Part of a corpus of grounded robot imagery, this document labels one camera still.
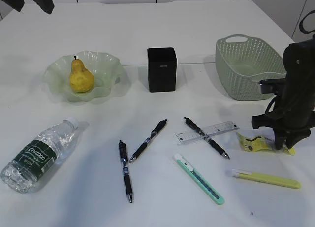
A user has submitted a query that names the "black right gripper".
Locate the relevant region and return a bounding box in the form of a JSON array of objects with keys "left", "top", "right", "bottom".
[{"left": 252, "top": 39, "right": 315, "bottom": 150}]

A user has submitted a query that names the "yellow waste paper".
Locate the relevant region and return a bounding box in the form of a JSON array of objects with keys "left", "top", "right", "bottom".
[{"left": 236, "top": 132, "right": 295, "bottom": 156}]

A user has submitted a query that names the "yellow pear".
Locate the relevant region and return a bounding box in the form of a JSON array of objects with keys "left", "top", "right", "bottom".
[{"left": 69, "top": 56, "right": 95, "bottom": 93}]

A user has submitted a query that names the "clear water bottle green label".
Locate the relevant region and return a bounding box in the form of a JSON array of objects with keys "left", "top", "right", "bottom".
[{"left": 0, "top": 117, "right": 79, "bottom": 194}]

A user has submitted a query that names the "yellow utility knife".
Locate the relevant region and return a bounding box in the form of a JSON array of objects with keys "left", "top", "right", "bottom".
[{"left": 224, "top": 169, "right": 302, "bottom": 189}]

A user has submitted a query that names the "green woven plastic basket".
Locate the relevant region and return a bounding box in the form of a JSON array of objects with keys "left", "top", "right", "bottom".
[{"left": 215, "top": 34, "right": 286, "bottom": 101}]

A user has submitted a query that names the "black pen on ruler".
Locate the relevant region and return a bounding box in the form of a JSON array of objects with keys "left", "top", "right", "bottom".
[{"left": 184, "top": 117, "right": 230, "bottom": 159}]

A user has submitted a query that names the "green utility knife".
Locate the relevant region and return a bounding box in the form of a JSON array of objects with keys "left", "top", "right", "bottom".
[{"left": 173, "top": 153, "right": 225, "bottom": 205}]

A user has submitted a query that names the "pale green wavy plate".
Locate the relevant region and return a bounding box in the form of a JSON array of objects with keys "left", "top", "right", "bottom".
[{"left": 42, "top": 51, "right": 124, "bottom": 102}]

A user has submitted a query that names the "clear plastic ruler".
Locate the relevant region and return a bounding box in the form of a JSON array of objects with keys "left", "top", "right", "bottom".
[{"left": 175, "top": 121, "right": 239, "bottom": 144}]

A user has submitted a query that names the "black pen middle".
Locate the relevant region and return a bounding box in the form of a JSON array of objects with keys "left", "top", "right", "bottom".
[{"left": 129, "top": 119, "right": 167, "bottom": 162}]

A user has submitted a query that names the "black square pen holder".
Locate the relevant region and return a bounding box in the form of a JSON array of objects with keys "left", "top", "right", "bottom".
[{"left": 147, "top": 47, "right": 177, "bottom": 93}]

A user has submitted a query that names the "black pen front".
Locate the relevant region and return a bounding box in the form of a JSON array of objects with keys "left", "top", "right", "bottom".
[{"left": 118, "top": 140, "right": 134, "bottom": 203}]

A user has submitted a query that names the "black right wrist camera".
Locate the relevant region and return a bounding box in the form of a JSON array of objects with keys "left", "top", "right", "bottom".
[{"left": 259, "top": 78, "right": 286, "bottom": 95}]

